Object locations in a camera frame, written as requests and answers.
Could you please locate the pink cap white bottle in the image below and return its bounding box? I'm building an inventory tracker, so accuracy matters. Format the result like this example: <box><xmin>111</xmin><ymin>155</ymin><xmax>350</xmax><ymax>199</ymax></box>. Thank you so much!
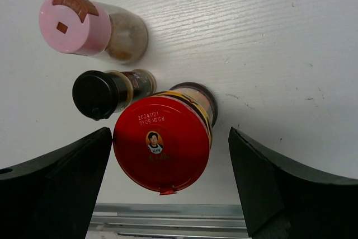
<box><xmin>39</xmin><ymin>0</ymin><xmax>148</xmax><ymax>63</ymax></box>

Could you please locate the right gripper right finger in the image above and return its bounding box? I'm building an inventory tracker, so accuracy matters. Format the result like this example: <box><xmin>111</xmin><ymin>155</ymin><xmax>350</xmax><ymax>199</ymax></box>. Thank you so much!
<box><xmin>228</xmin><ymin>128</ymin><xmax>357</xmax><ymax>238</ymax></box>

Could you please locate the small black cap jar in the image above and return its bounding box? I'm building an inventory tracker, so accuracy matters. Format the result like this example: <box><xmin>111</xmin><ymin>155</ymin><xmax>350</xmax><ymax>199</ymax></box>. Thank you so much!
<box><xmin>72</xmin><ymin>69</ymin><xmax>157</xmax><ymax>121</ymax></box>

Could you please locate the red lid sauce jar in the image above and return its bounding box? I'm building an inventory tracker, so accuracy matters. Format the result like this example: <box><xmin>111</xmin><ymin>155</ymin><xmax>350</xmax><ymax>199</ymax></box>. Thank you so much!
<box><xmin>113</xmin><ymin>82</ymin><xmax>218</xmax><ymax>195</ymax></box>

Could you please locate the aluminium table edge rail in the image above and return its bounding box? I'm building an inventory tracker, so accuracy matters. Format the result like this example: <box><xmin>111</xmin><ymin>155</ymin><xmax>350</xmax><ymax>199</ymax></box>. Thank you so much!
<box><xmin>88</xmin><ymin>204</ymin><xmax>249</xmax><ymax>238</ymax></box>

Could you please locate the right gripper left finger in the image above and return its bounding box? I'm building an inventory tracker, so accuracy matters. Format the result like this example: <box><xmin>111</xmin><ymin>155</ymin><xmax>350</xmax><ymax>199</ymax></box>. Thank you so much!
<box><xmin>1</xmin><ymin>127</ymin><xmax>112</xmax><ymax>238</ymax></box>

